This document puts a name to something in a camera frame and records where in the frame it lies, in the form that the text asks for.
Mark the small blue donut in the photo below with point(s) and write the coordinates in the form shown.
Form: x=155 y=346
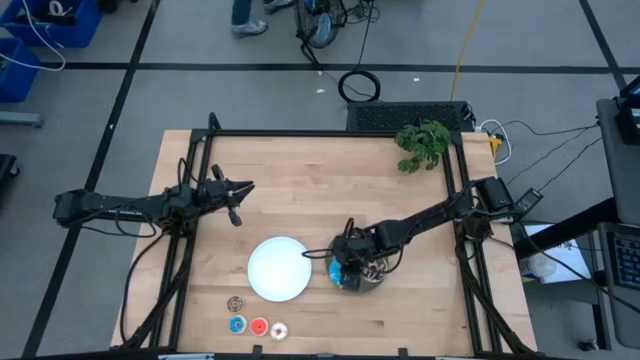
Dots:
x=242 y=328

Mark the grey desk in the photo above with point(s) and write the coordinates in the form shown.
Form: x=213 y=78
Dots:
x=620 y=165

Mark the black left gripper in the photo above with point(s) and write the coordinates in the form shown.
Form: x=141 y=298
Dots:
x=217 y=192

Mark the small white sprinkled donut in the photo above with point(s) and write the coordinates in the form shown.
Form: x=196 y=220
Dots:
x=283 y=334

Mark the black computer tower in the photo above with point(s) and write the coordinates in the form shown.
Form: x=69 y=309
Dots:
x=400 y=116

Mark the black power adapter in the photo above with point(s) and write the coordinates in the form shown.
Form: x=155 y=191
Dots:
x=529 y=200

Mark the white round plate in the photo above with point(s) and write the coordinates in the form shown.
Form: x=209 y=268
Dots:
x=280 y=270

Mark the black desk device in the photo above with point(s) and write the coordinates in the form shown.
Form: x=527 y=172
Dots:
x=629 y=120

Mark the black floor fan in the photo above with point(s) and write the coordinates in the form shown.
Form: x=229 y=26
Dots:
x=320 y=25

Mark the blue plastic bin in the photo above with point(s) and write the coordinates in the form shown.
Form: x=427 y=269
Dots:
x=75 y=30
x=17 y=75

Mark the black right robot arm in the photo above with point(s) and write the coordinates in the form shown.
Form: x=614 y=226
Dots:
x=430 y=212

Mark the person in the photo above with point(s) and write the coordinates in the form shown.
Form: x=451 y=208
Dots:
x=249 y=28

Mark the small red donut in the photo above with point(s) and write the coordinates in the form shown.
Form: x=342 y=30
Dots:
x=263 y=330

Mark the green potted plant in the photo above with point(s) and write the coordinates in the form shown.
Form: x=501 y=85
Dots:
x=425 y=142

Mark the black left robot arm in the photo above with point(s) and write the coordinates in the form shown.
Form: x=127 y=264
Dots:
x=125 y=205

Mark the clear plastic cup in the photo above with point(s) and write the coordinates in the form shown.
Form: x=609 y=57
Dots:
x=537 y=265

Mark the yellow plug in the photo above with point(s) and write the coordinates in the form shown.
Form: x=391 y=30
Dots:
x=496 y=146

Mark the small chocolate donut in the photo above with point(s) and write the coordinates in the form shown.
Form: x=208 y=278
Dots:
x=239 y=306

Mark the white paper sheet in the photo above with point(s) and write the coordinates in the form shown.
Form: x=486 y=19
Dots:
x=570 y=255

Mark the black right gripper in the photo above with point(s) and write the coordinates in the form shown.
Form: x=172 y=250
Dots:
x=355 y=247

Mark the black keyboard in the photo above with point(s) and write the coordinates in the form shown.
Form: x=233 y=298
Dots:
x=627 y=260

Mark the black aluminium table frame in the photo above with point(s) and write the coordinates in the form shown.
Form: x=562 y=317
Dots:
x=320 y=133

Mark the large chocolate iced donut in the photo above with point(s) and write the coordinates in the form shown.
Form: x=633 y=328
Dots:
x=375 y=272

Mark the large blue iced donut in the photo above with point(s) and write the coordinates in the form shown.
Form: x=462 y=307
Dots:
x=334 y=272

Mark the grey round plate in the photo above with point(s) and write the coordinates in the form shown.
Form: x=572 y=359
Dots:
x=367 y=287

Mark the black desk beam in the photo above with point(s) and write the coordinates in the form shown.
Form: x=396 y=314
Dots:
x=565 y=227

